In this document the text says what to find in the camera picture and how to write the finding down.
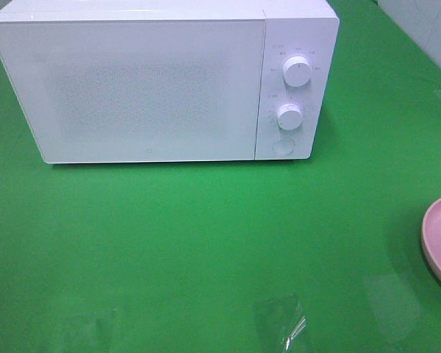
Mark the round door release button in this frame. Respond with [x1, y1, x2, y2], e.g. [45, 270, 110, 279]
[273, 138, 295, 156]

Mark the white microwave knob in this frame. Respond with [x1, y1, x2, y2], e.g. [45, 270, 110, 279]
[282, 55, 312, 88]
[276, 104, 304, 131]

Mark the white microwave door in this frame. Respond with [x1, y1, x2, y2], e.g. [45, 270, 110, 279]
[0, 20, 265, 164]

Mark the green table cloth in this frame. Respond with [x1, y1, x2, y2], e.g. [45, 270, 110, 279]
[0, 1, 441, 352]

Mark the white microwave oven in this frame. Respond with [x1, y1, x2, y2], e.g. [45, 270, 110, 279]
[0, 1, 340, 164]

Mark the clear tape patch centre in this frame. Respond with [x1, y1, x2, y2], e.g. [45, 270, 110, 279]
[253, 293, 314, 352]

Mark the clear tape patch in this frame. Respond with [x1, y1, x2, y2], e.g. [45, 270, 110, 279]
[363, 273, 421, 343]
[253, 293, 314, 352]

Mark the clear tape patch right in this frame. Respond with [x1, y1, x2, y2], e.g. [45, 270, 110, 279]
[363, 273, 421, 343]

